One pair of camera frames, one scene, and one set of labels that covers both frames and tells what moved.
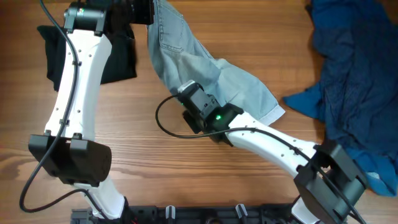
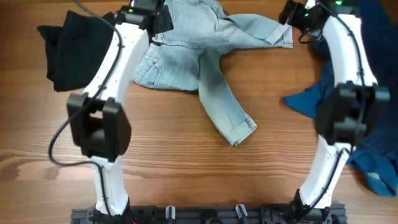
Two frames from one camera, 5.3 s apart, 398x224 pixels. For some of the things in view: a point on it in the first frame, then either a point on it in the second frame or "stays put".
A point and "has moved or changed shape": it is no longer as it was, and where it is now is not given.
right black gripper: x=196 y=126 to x=297 y=9
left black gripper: x=147 y=17 to x=166 y=19
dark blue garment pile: x=357 y=98 stays put
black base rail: x=251 y=213 stays put
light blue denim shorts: x=183 y=58 has moved or changed shape
